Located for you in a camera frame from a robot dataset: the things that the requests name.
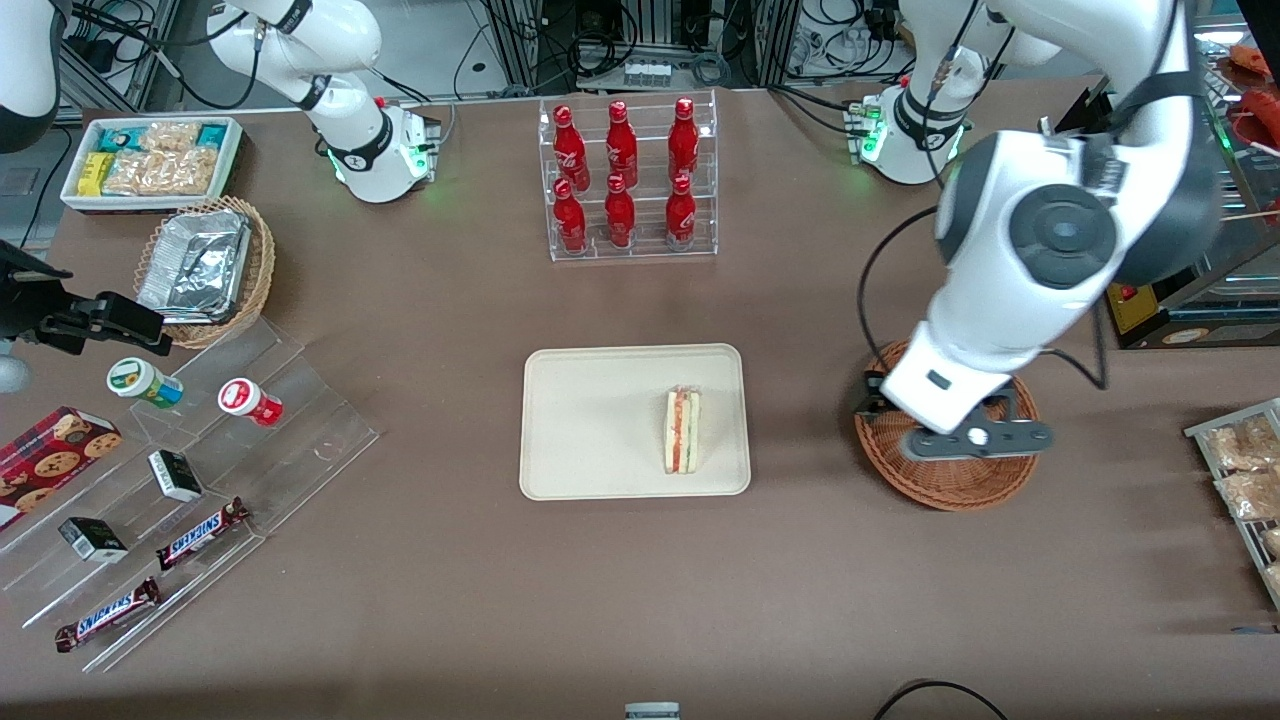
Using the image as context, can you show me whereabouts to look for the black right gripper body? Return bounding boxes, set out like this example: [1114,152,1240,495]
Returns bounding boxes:
[0,240,73,346]

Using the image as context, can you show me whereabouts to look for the triangle sandwich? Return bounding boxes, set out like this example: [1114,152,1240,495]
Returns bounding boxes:
[663,387,703,476]

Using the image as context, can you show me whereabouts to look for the empty round wicker basket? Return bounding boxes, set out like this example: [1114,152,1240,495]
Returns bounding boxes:
[853,340,1042,513]

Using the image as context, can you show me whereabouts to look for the wicker basket holding foil tray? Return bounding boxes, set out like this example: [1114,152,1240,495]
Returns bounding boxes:
[132,195,277,350]

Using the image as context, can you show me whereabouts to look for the tray of packaged snacks right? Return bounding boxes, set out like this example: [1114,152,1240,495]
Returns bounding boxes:
[1184,397,1280,612]

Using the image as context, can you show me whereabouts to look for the cream rectangular plastic tray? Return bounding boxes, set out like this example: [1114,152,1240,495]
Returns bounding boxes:
[519,345,752,501]

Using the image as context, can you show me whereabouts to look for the green lid snack jar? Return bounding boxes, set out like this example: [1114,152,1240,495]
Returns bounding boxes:
[106,357,185,410]

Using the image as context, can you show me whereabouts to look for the silver foil packets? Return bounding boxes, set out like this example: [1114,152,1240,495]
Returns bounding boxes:
[136,209,252,324]

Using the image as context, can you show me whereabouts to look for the red lid snack jar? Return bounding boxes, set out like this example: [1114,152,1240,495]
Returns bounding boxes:
[217,377,284,428]

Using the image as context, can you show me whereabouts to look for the large clear cracker bag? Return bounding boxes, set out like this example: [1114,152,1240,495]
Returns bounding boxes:
[103,147,222,197]

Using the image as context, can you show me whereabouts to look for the small black carton box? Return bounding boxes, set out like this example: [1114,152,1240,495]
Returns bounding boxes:
[147,449,205,504]
[57,516,130,564]

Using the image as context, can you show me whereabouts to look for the red tartan cookie box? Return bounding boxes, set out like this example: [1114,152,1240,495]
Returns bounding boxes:
[0,405,124,532]

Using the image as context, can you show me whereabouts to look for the small clear cracker bag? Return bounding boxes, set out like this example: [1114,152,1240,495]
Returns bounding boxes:
[139,121,202,154]

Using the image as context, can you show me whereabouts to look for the white rectangular snack bin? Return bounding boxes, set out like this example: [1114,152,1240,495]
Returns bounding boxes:
[59,116,245,214]

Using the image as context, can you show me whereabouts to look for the clear acrylic stepped display stand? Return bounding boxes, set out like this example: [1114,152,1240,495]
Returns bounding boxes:
[0,318,382,674]

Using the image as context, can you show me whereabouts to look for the black hot food display appliance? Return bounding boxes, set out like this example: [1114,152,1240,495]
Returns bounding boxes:
[1038,0,1280,351]

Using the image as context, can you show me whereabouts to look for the Snickers chocolate bar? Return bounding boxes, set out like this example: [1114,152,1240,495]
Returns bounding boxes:
[156,497,250,572]
[54,577,162,654]

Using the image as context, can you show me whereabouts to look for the stainless steel food pan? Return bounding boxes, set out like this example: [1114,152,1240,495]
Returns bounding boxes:
[1222,192,1280,277]

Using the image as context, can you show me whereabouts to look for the red cola bottle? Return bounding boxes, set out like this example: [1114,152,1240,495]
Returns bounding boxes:
[552,178,589,254]
[552,103,591,191]
[603,173,638,249]
[605,99,640,188]
[664,172,699,247]
[667,96,701,184]

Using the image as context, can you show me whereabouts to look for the clear acrylic bottle rack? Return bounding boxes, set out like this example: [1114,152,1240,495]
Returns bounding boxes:
[537,89,720,264]

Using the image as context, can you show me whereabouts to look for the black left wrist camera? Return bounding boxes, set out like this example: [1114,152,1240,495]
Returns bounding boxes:
[854,370,894,420]

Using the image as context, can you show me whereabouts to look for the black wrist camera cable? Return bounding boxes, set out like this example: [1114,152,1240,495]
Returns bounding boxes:
[856,205,1110,393]

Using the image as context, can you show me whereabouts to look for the black loose cable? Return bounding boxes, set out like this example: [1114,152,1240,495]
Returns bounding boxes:
[872,679,1010,720]

